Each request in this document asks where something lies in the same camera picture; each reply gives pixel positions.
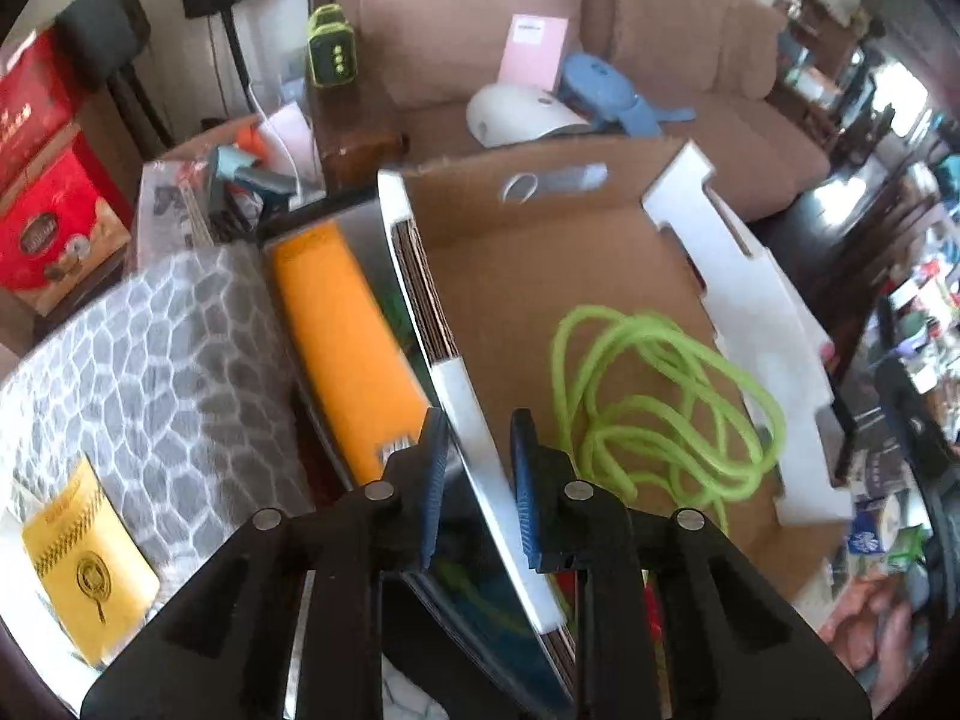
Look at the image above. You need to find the green braided usb cable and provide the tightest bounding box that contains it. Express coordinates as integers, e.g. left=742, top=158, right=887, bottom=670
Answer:
left=548, top=304, right=790, bottom=533

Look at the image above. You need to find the orange book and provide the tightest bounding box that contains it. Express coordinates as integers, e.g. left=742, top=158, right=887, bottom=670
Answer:
left=268, top=221, right=430, bottom=484

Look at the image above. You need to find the grey patterned fleece blanket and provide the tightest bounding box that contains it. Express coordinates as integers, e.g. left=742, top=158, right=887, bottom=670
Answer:
left=0, top=241, right=317, bottom=691

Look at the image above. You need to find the cardboard box tray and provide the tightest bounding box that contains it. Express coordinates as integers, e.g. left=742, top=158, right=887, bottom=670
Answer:
left=376, top=137, right=853, bottom=633

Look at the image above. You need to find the yellow paper envelope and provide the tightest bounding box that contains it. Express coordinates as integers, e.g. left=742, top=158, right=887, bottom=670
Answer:
left=23, top=455, right=161, bottom=667

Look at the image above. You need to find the white dome lamp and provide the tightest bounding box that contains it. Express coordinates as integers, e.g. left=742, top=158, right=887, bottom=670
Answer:
left=466, top=83, right=592, bottom=149

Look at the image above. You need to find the red chocolate gift box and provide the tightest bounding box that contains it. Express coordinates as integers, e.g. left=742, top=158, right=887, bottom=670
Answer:
left=2, top=133, right=132, bottom=316

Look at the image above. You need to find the green portable speaker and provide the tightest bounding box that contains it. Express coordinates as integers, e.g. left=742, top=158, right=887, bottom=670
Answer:
left=308, top=4, right=358, bottom=88

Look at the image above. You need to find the brown fabric sofa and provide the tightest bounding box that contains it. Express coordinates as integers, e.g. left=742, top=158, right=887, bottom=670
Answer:
left=309, top=0, right=830, bottom=221

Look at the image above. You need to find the pink booklet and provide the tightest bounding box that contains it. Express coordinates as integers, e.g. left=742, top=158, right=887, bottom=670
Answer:
left=496, top=15, right=569, bottom=91

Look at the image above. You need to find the left sofa cushion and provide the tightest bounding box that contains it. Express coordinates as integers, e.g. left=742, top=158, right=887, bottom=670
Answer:
left=359, top=0, right=583, bottom=110

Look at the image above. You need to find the sofa cushion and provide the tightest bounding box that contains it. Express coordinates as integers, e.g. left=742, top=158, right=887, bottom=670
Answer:
left=610, top=0, right=786, bottom=101
left=359, top=0, right=583, bottom=110

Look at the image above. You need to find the middle sofa cushion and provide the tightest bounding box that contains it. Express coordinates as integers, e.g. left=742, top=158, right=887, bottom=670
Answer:
left=610, top=0, right=786, bottom=101

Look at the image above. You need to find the red tea gift bag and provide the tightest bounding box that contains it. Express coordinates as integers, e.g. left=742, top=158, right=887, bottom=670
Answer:
left=0, top=25, right=85, bottom=190

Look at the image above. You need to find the left black speaker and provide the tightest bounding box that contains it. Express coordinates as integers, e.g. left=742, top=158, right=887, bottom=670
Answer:
left=53, top=0, right=151, bottom=91

